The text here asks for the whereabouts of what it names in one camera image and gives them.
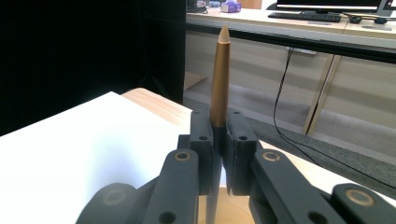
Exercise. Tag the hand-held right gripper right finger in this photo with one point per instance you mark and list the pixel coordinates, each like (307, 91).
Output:
(239, 149)

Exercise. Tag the wooden table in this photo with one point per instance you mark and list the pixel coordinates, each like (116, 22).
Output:
(155, 105)

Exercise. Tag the black keyboard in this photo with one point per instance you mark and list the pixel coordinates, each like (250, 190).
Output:
(305, 16)

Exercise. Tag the beige office desk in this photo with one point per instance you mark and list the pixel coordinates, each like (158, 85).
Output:
(258, 68)

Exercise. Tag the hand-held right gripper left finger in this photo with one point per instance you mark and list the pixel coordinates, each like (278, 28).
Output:
(202, 146)

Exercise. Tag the thin brush with gold ferrule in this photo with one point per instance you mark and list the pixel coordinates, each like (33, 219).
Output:
(220, 77)

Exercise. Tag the black monitor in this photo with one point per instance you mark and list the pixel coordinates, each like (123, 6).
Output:
(330, 3)

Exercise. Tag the purple box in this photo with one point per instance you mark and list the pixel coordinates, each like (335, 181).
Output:
(231, 6)

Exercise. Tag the white table mat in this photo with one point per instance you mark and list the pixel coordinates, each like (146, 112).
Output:
(77, 155)

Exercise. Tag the white power outlet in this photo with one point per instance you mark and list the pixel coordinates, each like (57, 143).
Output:
(301, 50)

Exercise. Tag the black curtain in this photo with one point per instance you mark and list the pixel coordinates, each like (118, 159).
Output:
(62, 46)

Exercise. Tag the black computer mouse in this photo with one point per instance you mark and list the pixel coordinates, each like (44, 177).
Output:
(380, 20)

